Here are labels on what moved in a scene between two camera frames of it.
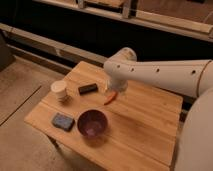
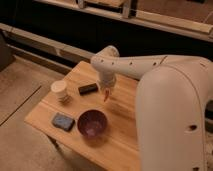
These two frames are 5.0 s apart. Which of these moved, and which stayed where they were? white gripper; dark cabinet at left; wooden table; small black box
Moved: white gripper
Stayed: small black box; dark cabinet at left; wooden table
